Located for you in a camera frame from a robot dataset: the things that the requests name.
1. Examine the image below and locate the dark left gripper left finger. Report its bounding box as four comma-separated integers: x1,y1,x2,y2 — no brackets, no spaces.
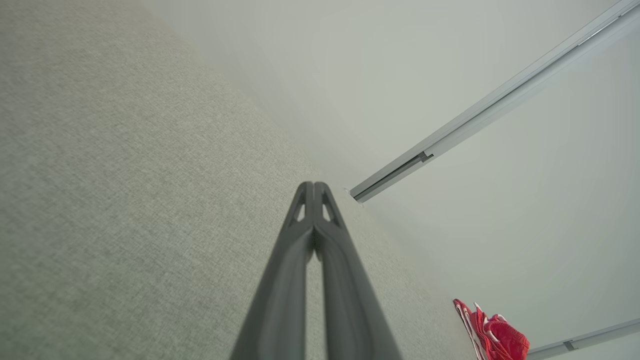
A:
230,181,316,360

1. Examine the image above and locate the grey metal partition post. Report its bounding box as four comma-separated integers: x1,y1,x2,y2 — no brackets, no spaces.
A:
527,319,640,360

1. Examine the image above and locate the red white numbered jersey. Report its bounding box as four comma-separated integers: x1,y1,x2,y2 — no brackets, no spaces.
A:
453,298,530,360

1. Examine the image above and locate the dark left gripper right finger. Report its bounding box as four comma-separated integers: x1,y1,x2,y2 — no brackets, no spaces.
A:
314,181,403,360

